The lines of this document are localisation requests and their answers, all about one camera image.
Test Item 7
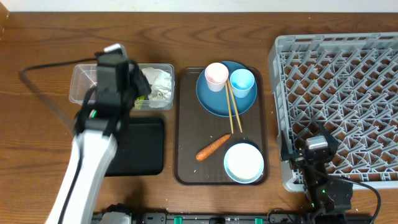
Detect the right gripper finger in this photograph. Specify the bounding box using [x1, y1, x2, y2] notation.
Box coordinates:
[280, 131, 293, 161]
[318, 123, 339, 146]

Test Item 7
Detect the foil snack wrapper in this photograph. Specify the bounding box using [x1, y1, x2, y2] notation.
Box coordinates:
[134, 96, 146, 110]

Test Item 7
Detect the white paper napkin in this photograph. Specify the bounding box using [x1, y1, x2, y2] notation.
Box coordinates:
[142, 67, 172, 101]

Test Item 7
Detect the light blue bowl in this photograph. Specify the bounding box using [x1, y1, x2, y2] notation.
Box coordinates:
[223, 142, 264, 184]

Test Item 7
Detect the orange carrot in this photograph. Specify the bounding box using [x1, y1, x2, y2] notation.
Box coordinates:
[196, 134, 231, 161]

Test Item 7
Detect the wooden chopstick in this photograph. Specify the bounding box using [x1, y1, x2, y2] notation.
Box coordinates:
[227, 79, 243, 133]
[224, 81, 234, 134]

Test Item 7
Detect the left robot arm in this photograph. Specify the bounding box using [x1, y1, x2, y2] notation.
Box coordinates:
[46, 52, 150, 223]

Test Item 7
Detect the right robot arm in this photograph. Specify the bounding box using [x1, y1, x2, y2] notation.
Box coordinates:
[280, 124, 353, 223]

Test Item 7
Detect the grey dishwasher rack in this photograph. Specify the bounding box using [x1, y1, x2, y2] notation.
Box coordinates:
[268, 32, 397, 189]

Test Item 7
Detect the clear plastic bin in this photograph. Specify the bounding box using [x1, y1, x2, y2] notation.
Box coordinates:
[69, 63, 175, 110]

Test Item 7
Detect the black plastic tray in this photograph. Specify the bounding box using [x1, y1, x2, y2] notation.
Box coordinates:
[105, 117, 164, 177]

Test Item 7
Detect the brown serving tray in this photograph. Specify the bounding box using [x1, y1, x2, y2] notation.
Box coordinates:
[174, 67, 269, 185]

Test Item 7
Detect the dark blue plate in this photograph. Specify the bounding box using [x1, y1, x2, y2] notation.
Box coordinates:
[196, 61, 257, 117]

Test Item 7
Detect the pink cup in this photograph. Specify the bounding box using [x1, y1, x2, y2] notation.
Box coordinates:
[205, 62, 229, 92]

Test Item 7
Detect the light blue cup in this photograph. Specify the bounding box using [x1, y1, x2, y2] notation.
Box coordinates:
[229, 68, 255, 98]

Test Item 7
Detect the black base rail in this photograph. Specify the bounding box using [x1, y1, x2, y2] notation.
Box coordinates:
[127, 213, 370, 224]

